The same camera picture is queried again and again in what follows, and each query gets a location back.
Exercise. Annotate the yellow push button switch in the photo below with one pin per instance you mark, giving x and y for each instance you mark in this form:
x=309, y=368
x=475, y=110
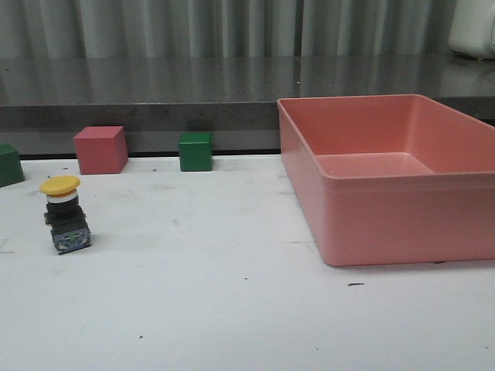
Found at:
x=69, y=229

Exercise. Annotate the green cube block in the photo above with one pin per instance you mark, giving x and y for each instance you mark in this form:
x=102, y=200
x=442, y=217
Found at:
x=196, y=152
x=10, y=166

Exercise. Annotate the pink plastic bin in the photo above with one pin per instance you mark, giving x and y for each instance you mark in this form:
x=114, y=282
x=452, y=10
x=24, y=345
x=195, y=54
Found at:
x=390, y=179

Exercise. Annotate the pink cube block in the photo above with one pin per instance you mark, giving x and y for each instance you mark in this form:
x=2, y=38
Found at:
x=101, y=150

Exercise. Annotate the grey stone counter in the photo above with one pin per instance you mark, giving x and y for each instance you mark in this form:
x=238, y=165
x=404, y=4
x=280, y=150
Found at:
x=45, y=103

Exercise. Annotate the green cube block at left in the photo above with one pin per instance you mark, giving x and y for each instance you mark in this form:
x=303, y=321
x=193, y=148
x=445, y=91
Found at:
x=10, y=166

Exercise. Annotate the grey curtain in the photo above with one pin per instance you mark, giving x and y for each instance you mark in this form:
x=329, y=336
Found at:
x=194, y=29

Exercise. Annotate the white appliance in background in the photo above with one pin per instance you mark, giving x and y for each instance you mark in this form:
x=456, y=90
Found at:
x=472, y=29

